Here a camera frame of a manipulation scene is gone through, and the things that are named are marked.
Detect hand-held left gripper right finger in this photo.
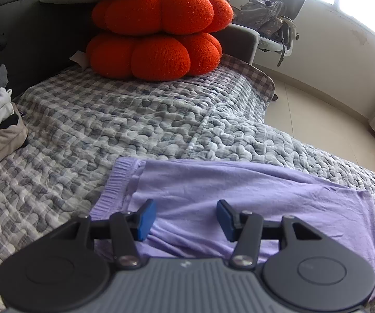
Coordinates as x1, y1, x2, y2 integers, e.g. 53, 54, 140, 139
217, 200, 325, 268

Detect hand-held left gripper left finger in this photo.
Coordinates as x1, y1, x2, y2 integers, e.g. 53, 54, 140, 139
49, 199, 157, 268

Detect purple pants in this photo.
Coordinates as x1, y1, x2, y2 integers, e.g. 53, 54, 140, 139
90, 157, 375, 304

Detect grey white puckered quilt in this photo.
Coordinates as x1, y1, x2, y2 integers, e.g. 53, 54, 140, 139
119, 101, 375, 313

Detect grey checked sofa cover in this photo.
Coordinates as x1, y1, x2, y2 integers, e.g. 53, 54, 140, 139
0, 54, 277, 313

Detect beige folded garment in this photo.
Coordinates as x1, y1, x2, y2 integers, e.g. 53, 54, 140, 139
0, 103, 29, 178

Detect white grey office chair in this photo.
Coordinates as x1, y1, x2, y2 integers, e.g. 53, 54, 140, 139
231, 0, 307, 68

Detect grey backpack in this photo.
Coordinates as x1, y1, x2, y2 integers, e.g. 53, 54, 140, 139
240, 0, 301, 57

